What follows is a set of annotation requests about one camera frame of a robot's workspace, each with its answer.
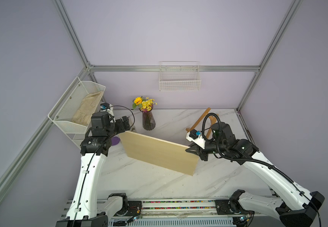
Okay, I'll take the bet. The wooden easel frame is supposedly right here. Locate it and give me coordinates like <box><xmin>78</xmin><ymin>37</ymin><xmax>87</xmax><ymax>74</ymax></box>
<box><xmin>186</xmin><ymin>108</ymin><xmax>217</xmax><ymax>141</ymax></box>

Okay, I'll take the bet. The light plywood board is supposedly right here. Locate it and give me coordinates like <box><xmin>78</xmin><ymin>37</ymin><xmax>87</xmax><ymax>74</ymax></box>
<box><xmin>119</xmin><ymin>131</ymin><xmax>199</xmax><ymax>176</ymax></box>

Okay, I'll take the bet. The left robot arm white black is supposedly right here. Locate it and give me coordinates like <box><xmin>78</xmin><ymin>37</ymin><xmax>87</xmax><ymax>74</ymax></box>
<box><xmin>56</xmin><ymin>109</ymin><xmax>131</xmax><ymax>227</ymax></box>

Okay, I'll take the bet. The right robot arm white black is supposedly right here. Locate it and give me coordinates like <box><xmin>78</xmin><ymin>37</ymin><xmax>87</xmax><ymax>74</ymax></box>
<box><xmin>186</xmin><ymin>122</ymin><xmax>325</xmax><ymax>227</ymax></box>

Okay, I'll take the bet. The purple pink garden trowel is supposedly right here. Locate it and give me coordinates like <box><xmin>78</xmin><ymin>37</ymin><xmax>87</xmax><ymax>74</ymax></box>
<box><xmin>111</xmin><ymin>136</ymin><xmax>120</xmax><ymax>146</ymax></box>

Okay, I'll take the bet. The dark glass vase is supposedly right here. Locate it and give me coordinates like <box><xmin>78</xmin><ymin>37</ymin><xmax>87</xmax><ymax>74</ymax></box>
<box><xmin>142</xmin><ymin>110</ymin><xmax>156</xmax><ymax>131</ymax></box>

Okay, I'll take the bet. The beige glove in shelf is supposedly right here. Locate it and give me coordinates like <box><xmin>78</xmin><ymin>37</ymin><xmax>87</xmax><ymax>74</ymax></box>
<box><xmin>71</xmin><ymin>91</ymin><xmax>104</xmax><ymax>126</ymax></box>

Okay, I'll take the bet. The yellow flower bouquet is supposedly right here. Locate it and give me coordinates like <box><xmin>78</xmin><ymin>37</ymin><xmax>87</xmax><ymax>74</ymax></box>
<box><xmin>132</xmin><ymin>96</ymin><xmax>157</xmax><ymax>113</ymax></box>

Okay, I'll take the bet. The white two-tier mesh shelf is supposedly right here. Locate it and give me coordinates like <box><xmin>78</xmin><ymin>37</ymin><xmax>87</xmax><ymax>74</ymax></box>
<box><xmin>48</xmin><ymin>77</ymin><xmax>106</xmax><ymax>147</ymax></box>

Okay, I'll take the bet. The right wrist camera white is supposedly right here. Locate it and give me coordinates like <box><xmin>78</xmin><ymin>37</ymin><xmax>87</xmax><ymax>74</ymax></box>
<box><xmin>186</xmin><ymin>129</ymin><xmax>206</xmax><ymax>149</ymax></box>

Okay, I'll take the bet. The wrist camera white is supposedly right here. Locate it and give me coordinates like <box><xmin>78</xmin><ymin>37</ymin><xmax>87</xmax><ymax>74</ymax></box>
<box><xmin>186</xmin><ymin>129</ymin><xmax>206</xmax><ymax>149</ymax></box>
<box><xmin>100</xmin><ymin>103</ymin><xmax>114</xmax><ymax>115</ymax></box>

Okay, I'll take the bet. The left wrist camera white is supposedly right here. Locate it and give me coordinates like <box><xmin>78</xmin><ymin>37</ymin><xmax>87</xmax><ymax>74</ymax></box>
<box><xmin>100</xmin><ymin>103</ymin><xmax>114</xmax><ymax>115</ymax></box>

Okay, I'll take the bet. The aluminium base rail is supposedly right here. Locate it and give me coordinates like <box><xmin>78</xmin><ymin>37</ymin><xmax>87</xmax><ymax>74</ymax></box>
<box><xmin>64</xmin><ymin>197</ymin><xmax>281</xmax><ymax>219</ymax></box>

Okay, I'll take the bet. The white wire wall basket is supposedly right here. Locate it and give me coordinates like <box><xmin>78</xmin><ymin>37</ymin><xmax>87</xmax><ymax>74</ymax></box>
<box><xmin>159</xmin><ymin>61</ymin><xmax>201</xmax><ymax>92</ymax></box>

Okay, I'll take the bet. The grey slotted cable duct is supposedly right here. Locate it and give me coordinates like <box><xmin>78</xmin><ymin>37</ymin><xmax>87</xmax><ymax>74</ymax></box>
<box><xmin>121</xmin><ymin>217</ymin><xmax>236</xmax><ymax>227</ymax></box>

